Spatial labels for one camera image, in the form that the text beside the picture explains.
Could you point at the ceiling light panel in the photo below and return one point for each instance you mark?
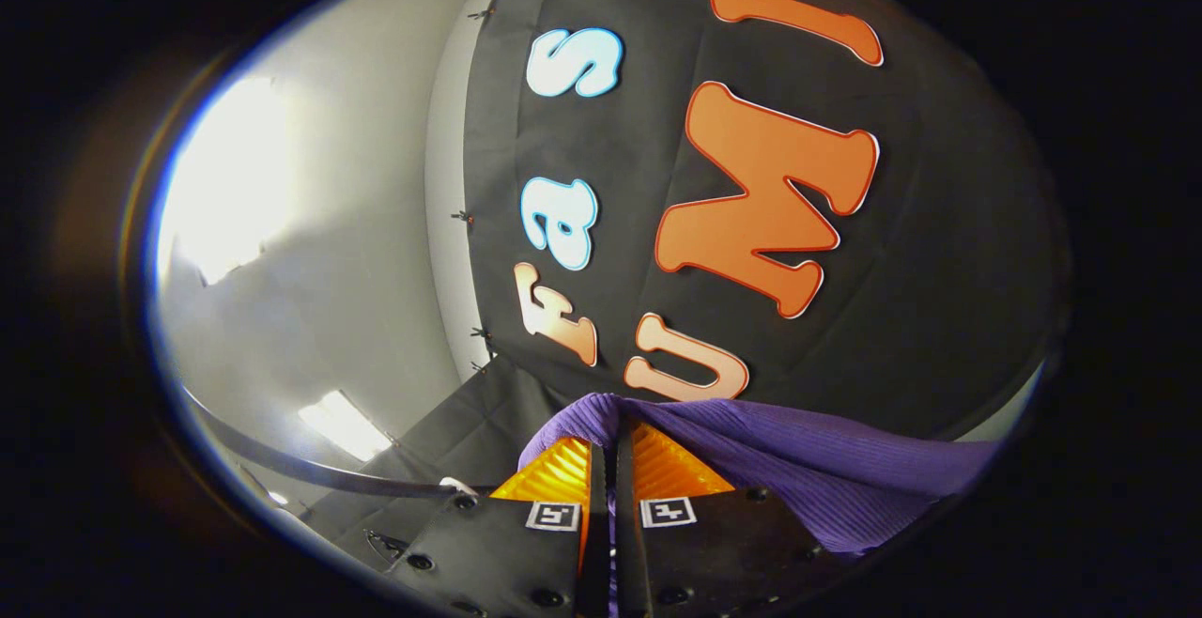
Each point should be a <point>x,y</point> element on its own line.
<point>230,177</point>
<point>343,423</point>

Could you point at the purple shirt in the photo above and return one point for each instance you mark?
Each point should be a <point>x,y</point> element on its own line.
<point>798,468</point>

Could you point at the black backdrop cloth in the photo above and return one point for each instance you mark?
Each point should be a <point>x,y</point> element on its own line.
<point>939,270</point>

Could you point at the black clothes rack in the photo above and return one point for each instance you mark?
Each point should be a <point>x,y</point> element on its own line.
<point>310,470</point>

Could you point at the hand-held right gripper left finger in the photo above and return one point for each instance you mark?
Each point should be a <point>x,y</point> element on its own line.
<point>598,543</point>

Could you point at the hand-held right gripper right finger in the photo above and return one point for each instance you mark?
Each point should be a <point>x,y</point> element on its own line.
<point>627,543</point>

